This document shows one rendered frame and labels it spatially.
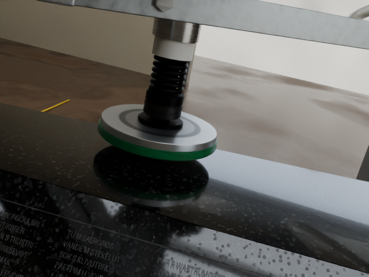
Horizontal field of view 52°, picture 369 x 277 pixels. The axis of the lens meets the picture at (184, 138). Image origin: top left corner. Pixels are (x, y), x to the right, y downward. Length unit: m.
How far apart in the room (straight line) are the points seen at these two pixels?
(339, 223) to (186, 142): 0.27
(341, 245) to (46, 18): 6.34
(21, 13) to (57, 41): 0.75
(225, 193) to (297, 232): 0.13
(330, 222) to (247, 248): 0.17
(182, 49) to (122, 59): 5.42
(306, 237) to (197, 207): 0.16
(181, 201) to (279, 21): 0.34
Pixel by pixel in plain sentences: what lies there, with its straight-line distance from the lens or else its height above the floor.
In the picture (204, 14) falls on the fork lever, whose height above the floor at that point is 1.11.
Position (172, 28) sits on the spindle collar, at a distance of 0.63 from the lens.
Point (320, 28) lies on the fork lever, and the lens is 0.73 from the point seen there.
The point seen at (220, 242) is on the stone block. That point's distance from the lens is 0.51.
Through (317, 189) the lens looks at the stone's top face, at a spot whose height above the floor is 0.85.
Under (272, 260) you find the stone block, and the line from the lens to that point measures 0.52.
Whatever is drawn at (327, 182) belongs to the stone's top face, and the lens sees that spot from 0.78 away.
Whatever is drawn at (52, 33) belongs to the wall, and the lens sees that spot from 6.64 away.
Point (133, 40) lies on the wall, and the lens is 5.96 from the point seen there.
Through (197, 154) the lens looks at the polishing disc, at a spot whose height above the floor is 0.89.
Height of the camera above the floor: 1.12
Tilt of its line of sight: 19 degrees down
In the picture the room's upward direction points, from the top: 11 degrees clockwise
